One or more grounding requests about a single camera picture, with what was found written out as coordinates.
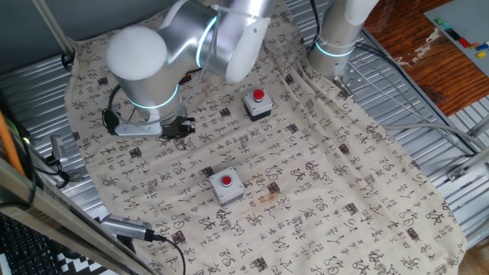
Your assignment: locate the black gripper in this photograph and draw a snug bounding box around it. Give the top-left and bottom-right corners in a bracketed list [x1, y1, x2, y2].
[160, 115, 196, 141]

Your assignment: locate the grey box small red button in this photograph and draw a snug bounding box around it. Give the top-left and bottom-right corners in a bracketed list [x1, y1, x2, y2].
[209, 167, 245, 208]

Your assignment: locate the grey box large red button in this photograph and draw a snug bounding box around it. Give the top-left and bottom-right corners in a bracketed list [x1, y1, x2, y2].
[243, 88, 274, 122]

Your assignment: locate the beige calligraphy print cloth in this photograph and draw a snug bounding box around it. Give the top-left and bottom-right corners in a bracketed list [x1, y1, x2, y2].
[63, 0, 469, 275]

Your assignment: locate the thin metal pole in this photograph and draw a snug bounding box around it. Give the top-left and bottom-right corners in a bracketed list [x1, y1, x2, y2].
[32, 0, 76, 72]

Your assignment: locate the orange tube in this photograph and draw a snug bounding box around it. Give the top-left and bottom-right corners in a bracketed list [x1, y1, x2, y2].
[0, 110, 27, 177]

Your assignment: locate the black white marker sheet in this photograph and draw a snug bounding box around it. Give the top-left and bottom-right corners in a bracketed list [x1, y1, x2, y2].
[0, 250, 119, 275]

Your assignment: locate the black keyboard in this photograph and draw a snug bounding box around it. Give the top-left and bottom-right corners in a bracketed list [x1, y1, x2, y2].
[0, 212, 64, 275]

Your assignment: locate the black toy brick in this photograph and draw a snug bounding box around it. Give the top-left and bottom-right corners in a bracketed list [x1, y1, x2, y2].
[444, 27, 462, 42]

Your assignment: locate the grey board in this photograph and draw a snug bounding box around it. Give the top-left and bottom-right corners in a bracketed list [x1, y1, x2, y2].
[423, 0, 489, 77]

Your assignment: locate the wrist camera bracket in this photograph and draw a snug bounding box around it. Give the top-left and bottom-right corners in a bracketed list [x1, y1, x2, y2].
[102, 108, 164, 138]

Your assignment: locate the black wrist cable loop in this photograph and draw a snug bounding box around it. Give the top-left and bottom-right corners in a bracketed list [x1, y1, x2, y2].
[105, 66, 203, 127]

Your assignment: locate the long silver camera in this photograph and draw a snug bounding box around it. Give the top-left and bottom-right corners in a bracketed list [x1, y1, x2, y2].
[99, 213, 168, 243]

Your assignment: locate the small silver camera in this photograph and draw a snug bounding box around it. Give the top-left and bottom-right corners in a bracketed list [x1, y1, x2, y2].
[50, 134, 70, 166]

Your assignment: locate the camera mount clamp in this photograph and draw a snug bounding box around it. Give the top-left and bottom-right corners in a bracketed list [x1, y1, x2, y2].
[45, 154, 84, 189]

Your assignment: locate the black camera cable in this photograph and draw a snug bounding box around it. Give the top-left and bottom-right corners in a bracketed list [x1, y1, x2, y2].
[152, 233, 187, 275]

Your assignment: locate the aluminium frame beam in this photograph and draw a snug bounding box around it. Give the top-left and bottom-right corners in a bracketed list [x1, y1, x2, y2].
[0, 156, 157, 275]

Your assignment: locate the black base cable bundle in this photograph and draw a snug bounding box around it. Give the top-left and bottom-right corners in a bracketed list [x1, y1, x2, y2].
[309, 0, 321, 39]

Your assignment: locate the metal base plate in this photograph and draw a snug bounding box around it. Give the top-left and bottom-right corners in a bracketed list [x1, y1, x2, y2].
[332, 60, 368, 101]

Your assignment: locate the grey cable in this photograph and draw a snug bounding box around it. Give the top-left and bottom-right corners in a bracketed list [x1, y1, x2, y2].
[377, 121, 489, 150]

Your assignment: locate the aluminium profile bracket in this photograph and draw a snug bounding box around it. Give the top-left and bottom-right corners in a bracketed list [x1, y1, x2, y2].
[445, 114, 489, 183]

